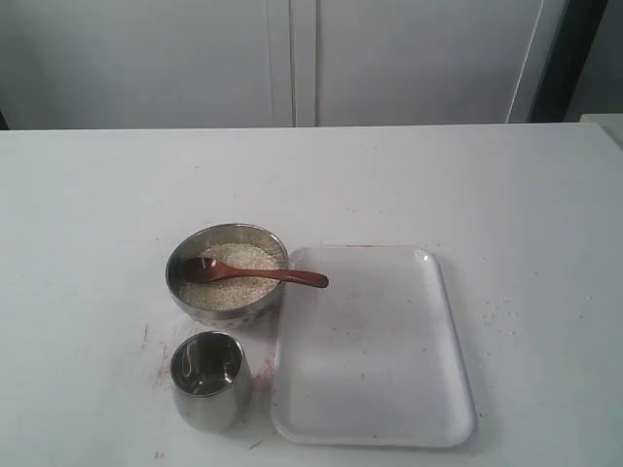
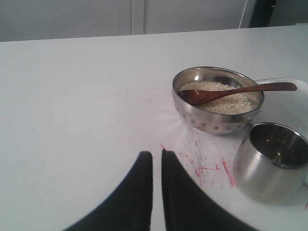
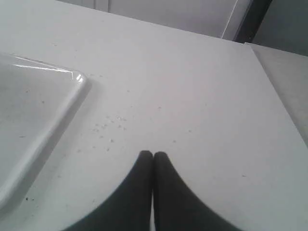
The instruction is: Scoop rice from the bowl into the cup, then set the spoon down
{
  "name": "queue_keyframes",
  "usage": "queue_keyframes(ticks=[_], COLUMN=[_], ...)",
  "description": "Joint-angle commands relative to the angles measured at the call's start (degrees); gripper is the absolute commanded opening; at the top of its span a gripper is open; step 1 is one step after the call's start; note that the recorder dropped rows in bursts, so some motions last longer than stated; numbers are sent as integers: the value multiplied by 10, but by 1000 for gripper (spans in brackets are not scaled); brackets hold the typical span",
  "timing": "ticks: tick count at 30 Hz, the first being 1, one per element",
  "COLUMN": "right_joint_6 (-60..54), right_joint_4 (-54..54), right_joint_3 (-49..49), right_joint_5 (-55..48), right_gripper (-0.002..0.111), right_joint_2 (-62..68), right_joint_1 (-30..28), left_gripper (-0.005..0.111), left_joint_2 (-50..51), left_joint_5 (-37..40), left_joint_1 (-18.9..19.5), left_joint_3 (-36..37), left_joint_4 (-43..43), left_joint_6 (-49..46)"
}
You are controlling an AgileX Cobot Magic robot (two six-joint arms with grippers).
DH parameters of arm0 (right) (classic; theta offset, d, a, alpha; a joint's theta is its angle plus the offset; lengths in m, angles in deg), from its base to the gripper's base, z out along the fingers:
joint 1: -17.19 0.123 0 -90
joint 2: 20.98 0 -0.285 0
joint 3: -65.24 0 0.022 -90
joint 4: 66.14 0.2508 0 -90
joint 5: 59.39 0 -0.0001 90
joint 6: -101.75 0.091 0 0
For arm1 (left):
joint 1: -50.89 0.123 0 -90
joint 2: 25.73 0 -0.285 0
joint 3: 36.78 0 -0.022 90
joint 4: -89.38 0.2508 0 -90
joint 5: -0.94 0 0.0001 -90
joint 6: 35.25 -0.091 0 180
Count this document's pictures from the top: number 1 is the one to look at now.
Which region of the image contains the brown wooden spoon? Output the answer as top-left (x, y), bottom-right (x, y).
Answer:
top-left (180, 257), bottom-right (329, 289)

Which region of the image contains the white rice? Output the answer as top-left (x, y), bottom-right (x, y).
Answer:
top-left (179, 243), bottom-right (278, 311)

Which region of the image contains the steel rice bowl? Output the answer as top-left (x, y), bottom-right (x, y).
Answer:
top-left (165, 224), bottom-right (288, 329)

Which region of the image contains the small steel cup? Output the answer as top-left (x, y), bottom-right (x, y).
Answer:
top-left (169, 331), bottom-right (252, 432)

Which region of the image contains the white plastic tray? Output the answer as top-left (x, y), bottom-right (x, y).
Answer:
top-left (271, 246), bottom-right (475, 449)

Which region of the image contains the white cabinet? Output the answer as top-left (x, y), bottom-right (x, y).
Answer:
top-left (1, 1), bottom-right (566, 129)

